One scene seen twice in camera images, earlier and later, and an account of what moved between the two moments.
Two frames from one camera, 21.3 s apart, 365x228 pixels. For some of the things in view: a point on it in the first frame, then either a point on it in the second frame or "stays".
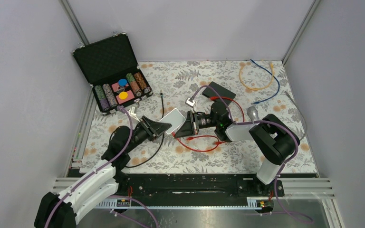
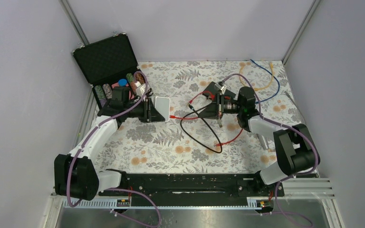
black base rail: x=195 y=187 stays
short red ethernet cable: x=189 y=138 -> x=172 y=116
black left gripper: x=154 y=129 -> x=150 y=113
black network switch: x=209 y=92 stays
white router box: x=174 y=118 -> x=162 y=105
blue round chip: x=122 y=82 stays
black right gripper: x=190 y=127 -> x=211 y=112
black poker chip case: x=111 y=68 stays
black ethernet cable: x=161 y=92 -> x=196 y=112
